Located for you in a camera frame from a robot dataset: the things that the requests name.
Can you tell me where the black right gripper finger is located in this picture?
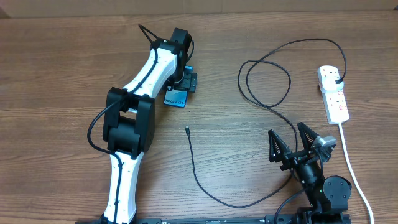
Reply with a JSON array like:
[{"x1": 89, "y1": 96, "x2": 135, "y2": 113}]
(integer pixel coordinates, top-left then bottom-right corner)
[
  {"x1": 268, "y1": 130, "x2": 292, "y2": 162},
  {"x1": 297, "y1": 122, "x2": 319, "y2": 151}
]

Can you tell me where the blue Galaxy smartphone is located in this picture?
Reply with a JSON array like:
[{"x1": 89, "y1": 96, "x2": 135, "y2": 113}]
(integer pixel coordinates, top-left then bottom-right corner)
[{"x1": 164, "y1": 66, "x2": 193, "y2": 108}]

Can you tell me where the black USB charging cable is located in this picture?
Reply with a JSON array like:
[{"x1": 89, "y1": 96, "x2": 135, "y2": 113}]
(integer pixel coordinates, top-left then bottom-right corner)
[{"x1": 185, "y1": 38, "x2": 348, "y2": 209}]

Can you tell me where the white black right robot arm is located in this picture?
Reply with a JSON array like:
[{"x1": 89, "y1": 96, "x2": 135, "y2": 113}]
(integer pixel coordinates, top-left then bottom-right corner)
[{"x1": 265, "y1": 123, "x2": 352, "y2": 224}]

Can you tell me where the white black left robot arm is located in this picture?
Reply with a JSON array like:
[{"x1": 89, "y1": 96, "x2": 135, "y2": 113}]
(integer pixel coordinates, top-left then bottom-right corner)
[{"x1": 99, "y1": 27, "x2": 197, "y2": 223}]

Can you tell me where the white charger plug adapter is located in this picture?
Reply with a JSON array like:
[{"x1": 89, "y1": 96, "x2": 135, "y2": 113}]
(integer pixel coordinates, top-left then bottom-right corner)
[{"x1": 319, "y1": 77, "x2": 344, "y2": 93}]

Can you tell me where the white power strip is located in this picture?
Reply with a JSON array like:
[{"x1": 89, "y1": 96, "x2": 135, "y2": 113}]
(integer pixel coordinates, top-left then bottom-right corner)
[{"x1": 317, "y1": 65, "x2": 349, "y2": 124}]

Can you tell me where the white power strip cord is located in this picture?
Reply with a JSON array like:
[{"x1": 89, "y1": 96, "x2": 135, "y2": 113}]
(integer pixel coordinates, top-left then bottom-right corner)
[{"x1": 338, "y1": 123, "x2": 375, "y2": 224}]

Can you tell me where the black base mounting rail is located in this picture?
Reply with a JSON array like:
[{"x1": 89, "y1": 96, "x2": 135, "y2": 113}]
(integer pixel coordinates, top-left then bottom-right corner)
[{"x1": 75, "y1": 215, "x2": 351, "y2": 224}]

